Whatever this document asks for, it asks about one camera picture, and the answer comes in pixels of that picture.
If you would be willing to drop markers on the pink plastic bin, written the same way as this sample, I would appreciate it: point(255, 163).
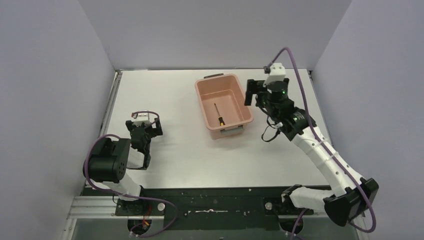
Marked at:
point(226, 91)

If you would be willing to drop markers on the aluminium front rail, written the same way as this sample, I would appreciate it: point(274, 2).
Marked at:
point(92, 216)

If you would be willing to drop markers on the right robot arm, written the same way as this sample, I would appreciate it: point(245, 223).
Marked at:
point(350, 194)

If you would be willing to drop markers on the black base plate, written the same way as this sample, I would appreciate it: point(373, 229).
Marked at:
point(236, 208)

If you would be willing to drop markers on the aluminium left side rail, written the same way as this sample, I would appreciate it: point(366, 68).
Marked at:
point(110, 103)

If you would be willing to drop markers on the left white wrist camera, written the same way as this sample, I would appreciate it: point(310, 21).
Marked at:
point(141, 117)

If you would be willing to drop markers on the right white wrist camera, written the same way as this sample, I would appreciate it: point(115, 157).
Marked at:
point(276, 72)

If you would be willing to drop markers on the yellow black screwdriver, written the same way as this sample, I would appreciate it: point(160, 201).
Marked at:
point(220, 118)

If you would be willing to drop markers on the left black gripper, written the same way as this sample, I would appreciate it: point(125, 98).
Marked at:
point(144, 151)

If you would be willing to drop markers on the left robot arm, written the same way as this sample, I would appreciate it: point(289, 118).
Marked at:
point(110, 158)

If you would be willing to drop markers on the aluminium rail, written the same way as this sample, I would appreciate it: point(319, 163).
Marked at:
point(92, 216)
point(110, 103)

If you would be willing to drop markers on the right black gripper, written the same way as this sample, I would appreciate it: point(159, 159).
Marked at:
point(254, 87)

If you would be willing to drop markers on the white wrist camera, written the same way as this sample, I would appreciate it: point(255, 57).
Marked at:
point(276, 72)
point(141, 117)

